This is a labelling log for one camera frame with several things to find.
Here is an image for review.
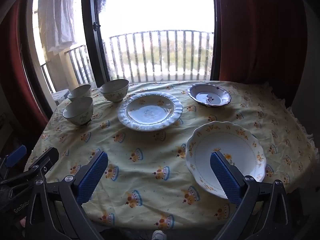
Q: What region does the dark window frame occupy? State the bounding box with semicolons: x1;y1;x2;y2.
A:
20;0;222;110

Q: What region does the white hanging cloth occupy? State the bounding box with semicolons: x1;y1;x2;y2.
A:
45;0;77;53

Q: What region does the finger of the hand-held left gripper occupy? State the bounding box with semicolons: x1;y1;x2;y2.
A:
0;144;27;178
0;147;60;193

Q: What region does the white plastic stool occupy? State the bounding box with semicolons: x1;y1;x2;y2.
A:
50;89;71;105

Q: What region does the cream floral bowl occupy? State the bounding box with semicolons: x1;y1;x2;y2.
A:
99;79;130;103
62;96;94;126
67;84;92;102

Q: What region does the white ridged rim plate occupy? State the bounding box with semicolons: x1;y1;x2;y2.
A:
117;92;183;132

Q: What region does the yellow printed tablecloth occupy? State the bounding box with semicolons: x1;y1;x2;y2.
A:
25;80;320;230

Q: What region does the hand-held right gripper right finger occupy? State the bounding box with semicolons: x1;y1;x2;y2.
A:
210;151;298;240

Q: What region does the white yellow flower plate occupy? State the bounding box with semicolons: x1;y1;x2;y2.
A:
185;121;267;200

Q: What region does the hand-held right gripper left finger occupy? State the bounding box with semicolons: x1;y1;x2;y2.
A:
24;151;109;240

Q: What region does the balcony railing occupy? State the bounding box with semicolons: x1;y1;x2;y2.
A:
40;29;215;93

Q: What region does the red curtain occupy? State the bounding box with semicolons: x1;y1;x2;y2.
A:
0;0;50;153
215;0;310;108

